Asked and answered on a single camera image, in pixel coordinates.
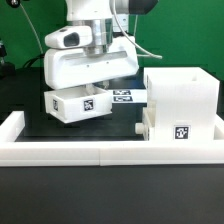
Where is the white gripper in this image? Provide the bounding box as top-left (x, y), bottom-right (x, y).
top-left (44, 39), bottom-right (139, 94)

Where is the white drawer box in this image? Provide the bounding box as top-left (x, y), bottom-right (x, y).
top-left (135, 107), bottom-right (155, 141)
top-left (44, 86), bottom-right (112, 123)

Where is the white drawer cabinet frame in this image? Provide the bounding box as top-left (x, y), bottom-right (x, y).
top-left (144, 67), bottom-right (220, 142)

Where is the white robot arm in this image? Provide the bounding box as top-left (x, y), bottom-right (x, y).
top-left (44, 0), bottom-right (158, 90)

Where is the white marker plate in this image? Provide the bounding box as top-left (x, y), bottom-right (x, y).
top-left (109, 89), bottom-right (147, 103)

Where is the black raised platform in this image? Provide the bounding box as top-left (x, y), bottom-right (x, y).
top-left (18, 78), bottom-right (146, 142)

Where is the black stand at left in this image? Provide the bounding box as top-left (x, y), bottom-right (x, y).
top-left (0, 39), bottom-right (15, 79)

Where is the white U-shaped fence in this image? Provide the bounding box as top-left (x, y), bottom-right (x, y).
top-left (0, 111), bottom-right (224, 167)

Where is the white thin cable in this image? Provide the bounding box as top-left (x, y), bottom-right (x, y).
top-left (111, 0), bottom-right (164, 60)

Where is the black cable bundle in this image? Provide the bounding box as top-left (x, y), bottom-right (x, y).
top-left (22, 56), bottom-right (46, 69)

